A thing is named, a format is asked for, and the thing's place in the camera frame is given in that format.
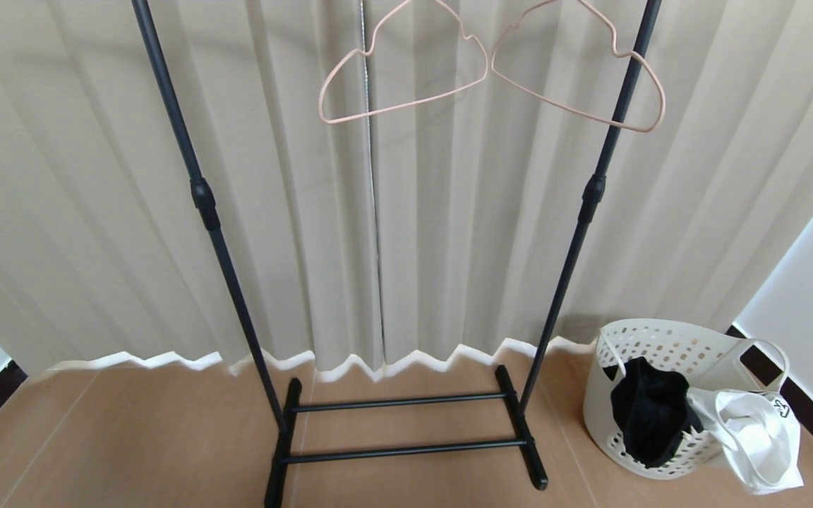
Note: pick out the pink clothes hanger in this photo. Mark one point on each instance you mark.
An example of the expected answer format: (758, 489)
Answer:
(569, 99)
(406, 102)

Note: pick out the beige curtain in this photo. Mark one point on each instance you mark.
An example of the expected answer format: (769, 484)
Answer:
(61, 176)

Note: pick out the black garment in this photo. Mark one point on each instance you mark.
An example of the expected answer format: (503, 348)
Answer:
(650, 416)

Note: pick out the white printed garment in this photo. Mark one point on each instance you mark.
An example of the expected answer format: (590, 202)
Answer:
(759, 437)

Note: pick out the white laundry basket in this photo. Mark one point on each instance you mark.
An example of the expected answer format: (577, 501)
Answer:
(660, 346)

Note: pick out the black clothes rack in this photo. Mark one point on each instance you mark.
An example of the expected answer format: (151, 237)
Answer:
(207, 208)

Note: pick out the thin grey curtain wand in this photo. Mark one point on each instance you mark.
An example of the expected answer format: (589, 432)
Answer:
(370, 141)

